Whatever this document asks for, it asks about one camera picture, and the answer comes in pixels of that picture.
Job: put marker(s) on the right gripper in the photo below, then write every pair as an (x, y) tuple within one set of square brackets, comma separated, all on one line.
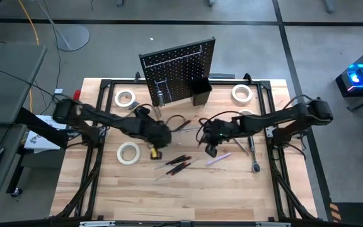
[(216, 130)]

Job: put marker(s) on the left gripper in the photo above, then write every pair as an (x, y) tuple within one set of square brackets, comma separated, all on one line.
[(157, 135)]

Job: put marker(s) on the lilac pen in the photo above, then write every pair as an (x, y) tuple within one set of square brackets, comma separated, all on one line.
[(219, 159)]

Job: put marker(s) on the black perforated peg board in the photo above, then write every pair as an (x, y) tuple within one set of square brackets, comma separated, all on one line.
[(175, 75)]

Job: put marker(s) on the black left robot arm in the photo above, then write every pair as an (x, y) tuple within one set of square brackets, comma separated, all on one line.
[(106, 118)]

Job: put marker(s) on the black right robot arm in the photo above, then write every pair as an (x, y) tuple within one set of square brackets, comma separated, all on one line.
[(273, 118)]

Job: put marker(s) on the black peg board bin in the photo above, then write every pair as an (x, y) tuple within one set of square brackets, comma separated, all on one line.
[(200, 94)]

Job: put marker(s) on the silver double prong peg hook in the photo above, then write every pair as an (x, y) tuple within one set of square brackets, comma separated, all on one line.
[(161, 81)]

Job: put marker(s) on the slim silver tool bar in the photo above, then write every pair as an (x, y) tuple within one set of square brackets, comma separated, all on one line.
[(242, 147)]

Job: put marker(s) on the orange red block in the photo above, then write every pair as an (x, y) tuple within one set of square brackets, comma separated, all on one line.
[(77, 94)]

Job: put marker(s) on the small white tag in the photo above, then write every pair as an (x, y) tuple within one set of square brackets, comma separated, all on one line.
[(58, 91)]

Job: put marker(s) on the black diagonal beam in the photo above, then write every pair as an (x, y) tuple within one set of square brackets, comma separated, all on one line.
[(39, 126)]

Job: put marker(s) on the white paper sheet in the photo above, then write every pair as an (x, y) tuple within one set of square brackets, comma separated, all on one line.
[(38, 142)]

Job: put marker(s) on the round grey stand base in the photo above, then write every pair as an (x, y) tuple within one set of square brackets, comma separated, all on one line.
[(74, 38)]

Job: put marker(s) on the black desk leg with caster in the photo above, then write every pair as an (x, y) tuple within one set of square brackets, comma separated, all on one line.
[(16, 191)]

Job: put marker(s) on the thin stand pole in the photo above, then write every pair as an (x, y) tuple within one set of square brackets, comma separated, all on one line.
[(54, 23)]

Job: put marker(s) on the grey desk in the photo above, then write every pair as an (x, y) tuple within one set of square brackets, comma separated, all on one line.
[(5, 88)]

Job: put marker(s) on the black metal table frame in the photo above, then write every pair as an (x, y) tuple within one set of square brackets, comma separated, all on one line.
[(124, 81)]

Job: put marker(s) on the silver bracket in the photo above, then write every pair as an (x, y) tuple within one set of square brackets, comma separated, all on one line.
[(273, 224), (96, 224)]

